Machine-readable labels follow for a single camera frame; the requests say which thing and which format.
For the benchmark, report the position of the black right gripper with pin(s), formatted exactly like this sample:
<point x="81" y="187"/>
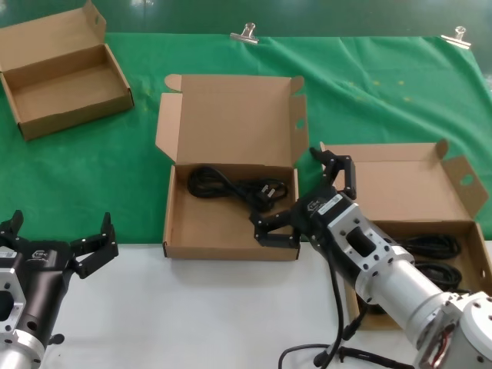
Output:
<point x="315" y="215"/>

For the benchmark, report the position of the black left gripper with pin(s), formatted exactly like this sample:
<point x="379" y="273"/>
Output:
<point x="42" y="284"/>

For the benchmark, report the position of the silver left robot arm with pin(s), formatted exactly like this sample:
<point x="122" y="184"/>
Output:
<point x="17" y="351"/>

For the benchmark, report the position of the large open cardboard box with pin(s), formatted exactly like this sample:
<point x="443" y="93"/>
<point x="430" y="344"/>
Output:
<point x="230" y="123"/>

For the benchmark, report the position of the small empty cardboard box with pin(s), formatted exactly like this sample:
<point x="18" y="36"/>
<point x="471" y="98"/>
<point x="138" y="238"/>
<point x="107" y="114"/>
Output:
<point x="65" y="88"/>

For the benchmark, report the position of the black round connector knob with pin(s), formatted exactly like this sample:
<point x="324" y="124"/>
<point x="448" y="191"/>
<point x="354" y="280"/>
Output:
<point x="57" y="340"/>

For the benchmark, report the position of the green table cloth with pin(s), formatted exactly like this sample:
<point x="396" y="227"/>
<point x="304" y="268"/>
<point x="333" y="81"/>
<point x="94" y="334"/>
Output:
<point x="346" y="77"/>

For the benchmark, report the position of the silver binder clip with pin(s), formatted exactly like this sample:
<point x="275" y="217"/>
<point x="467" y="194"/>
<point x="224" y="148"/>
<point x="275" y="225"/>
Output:
<point x="457" y="38"/>
<point x="245" y="35"/>

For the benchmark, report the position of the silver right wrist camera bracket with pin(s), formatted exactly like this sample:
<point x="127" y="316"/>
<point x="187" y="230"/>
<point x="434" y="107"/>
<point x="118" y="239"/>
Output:
<point x="365" y="238"/>

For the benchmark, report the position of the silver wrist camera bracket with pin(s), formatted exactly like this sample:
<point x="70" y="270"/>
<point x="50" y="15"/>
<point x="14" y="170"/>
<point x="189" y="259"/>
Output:
<point x="9" y="296"/>
<point x="365" y="238"/>

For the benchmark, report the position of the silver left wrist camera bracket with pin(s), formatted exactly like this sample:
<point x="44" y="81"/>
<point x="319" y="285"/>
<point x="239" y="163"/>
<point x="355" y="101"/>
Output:
<point x="9" y="296"/>

